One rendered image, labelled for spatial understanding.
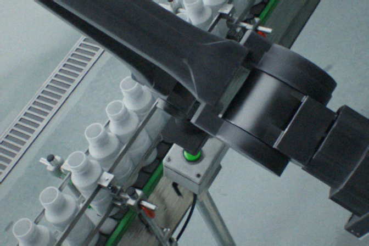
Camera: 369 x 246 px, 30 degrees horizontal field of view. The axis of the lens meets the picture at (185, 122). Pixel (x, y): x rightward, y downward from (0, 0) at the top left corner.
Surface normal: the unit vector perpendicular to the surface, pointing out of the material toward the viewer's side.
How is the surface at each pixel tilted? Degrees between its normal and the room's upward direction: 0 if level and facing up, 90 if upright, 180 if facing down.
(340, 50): 0
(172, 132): 20
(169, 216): 90
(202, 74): 38
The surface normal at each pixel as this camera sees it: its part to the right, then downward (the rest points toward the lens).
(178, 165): 0.00, -0.47
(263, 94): -0.36, -0.25
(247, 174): -0.29, -0.59
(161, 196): 0.80, 0.27
